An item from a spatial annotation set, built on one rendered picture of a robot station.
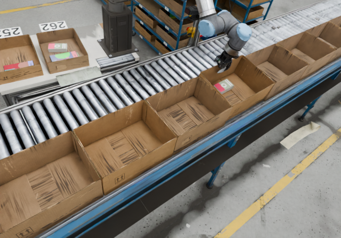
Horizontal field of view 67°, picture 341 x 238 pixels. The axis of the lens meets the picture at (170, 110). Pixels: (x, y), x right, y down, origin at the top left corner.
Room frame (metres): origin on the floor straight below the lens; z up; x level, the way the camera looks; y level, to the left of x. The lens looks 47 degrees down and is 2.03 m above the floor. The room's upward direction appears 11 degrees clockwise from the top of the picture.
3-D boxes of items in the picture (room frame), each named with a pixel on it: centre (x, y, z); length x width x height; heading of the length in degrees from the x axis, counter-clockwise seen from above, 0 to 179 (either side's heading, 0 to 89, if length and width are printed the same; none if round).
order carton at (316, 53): (1.83, -0.93, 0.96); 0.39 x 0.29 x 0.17; 135
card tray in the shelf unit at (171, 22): (2.74, 0.10, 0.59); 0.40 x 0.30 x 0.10; 43
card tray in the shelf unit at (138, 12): (3.09, 0.45, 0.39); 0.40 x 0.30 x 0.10; 46
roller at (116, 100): (1.17, 0.36, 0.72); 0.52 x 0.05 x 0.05; 45
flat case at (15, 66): (1.27, 1.08, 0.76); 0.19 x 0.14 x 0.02; 126
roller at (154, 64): (1.50, 0.04, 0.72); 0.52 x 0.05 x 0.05; 45
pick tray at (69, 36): (1.53, 0.89, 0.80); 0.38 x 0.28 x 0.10; 38
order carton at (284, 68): (1.54, -0.64, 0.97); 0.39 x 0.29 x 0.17; 135
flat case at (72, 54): (1.45, 0.84, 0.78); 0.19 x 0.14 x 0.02; 128
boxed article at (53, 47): (1.57, 0.95, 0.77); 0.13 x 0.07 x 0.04; 110
